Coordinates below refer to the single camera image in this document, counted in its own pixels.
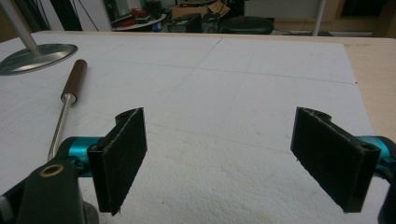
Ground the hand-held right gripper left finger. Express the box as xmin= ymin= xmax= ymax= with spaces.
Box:
xmin=87 ymin=106 xmax=148 ymax=217

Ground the black box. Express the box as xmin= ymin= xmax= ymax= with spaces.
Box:
xmin=167 ymin=13 xmax=203 ymax=34
xmin=202 ymin=13 xmax=222 ymax=34

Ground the black round seat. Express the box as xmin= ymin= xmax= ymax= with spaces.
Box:
xmin=220 ymin=16 xmax=275 ymax=35

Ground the white pole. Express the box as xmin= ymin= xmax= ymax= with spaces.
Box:
xmin=312 ymin=0 xmax=327 ymax=36

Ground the white round table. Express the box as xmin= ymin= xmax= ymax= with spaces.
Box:
xmin=113 ymin=13 xmax=167 ymax=32

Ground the brown-handled metal tool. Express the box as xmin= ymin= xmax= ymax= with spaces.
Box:
xmin=47 ymin=59 xmax=89 ymax=162

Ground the cardboard box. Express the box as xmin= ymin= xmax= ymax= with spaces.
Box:
xmin=171 ymin=0 xmax=232 ymax=19

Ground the white foam sheet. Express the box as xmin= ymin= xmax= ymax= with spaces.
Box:
xmin=0 ymin=32 xmax=390 ymax=224

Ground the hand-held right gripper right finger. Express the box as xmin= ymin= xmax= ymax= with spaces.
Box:
xmin=290 ymin=106 xmax=381 ymax=214

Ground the metal stand with round base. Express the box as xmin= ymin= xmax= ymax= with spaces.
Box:
xmin=0 ymin=0 xmax=78 ymax=77

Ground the red object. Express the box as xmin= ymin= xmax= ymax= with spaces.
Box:
xmin=120 ymin=8 xmax=148 ymax=27

